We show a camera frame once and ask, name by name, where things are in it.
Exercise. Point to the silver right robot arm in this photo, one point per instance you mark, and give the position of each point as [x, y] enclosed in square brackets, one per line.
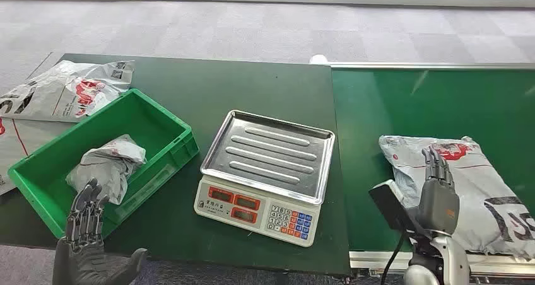
[453, 258]

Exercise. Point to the green plastic bin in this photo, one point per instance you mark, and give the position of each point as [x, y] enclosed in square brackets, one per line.
[154, 128]

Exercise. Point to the large grey mailer package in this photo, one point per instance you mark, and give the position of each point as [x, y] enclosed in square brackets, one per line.
[485, 191]

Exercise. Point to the green conveyor belt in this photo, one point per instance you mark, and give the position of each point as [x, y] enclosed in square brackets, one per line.
[418, 107]

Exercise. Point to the crumpled grey mailer bag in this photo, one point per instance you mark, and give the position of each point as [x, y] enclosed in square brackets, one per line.
[108, 166]

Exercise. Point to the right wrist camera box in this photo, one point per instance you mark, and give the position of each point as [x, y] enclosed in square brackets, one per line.
[388, 208]

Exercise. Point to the white round end cap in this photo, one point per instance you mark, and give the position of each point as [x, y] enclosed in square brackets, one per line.
[318, 59]

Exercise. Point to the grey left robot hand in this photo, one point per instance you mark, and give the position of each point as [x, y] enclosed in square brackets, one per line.
[83, 262]

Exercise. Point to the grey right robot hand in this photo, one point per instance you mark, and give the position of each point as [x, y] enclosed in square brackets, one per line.
[439, 208]

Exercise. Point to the white electronic weighing scale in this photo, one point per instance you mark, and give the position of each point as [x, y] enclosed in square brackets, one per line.
[267, 158]

